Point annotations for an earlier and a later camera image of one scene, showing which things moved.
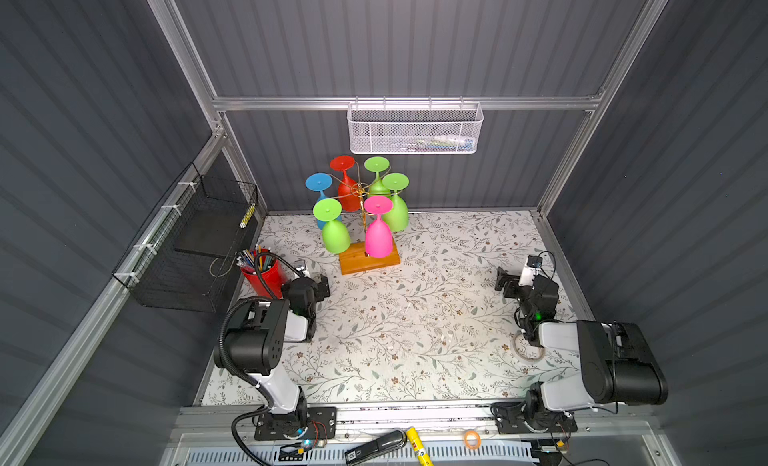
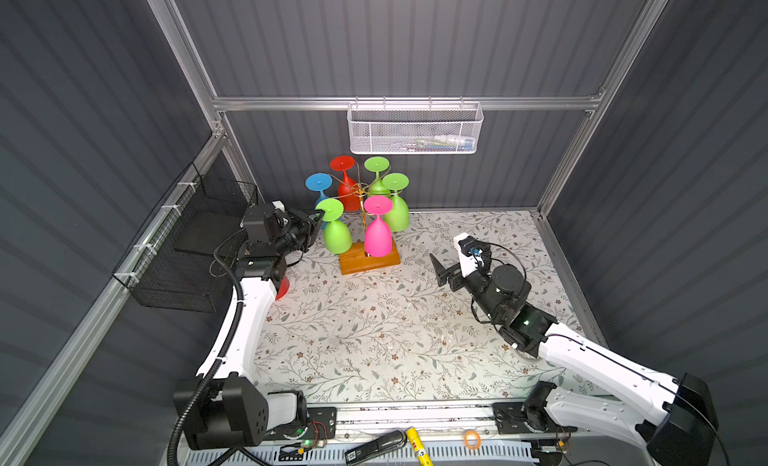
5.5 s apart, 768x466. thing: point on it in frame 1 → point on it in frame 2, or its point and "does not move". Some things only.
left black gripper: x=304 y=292 → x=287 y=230
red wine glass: x=348 y=190 does not move
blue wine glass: x=320 y=182 does not move
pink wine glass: x=379 y=237 does not move
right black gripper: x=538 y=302 → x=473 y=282
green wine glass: x=335 y=235 does not move
